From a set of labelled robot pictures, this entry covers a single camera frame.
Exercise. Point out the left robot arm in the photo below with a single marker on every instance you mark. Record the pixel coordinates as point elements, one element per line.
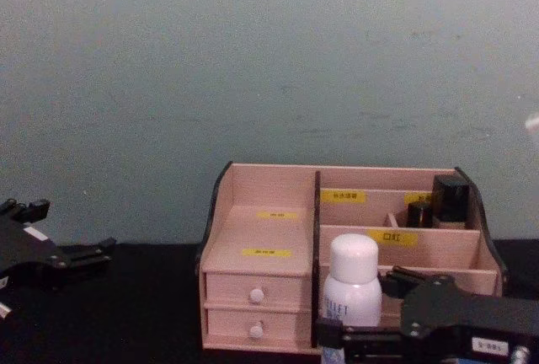
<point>4,310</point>

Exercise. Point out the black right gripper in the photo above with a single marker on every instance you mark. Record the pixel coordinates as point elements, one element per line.
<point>471,317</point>

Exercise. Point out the white plastic lotion bottle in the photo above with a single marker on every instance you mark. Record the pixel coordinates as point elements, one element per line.
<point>353,284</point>

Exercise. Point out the short black cosmetic bottle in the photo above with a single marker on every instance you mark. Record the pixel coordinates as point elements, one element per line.
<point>419,215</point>

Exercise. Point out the black table cloth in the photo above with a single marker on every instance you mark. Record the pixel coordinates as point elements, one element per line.
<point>139,313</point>

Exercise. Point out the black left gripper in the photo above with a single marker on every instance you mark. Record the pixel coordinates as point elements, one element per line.
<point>29,254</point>

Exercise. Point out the pale wooden desk organizer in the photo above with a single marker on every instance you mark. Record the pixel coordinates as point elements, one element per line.
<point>265,229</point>

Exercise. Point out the tall black cosmetic bottle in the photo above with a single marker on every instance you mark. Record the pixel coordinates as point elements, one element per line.
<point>451,197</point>

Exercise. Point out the wooden drawer with white knob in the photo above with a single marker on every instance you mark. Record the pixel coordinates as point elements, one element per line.
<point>231,327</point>
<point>236,290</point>

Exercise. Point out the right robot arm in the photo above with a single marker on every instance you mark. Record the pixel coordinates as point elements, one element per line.
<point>521,355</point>

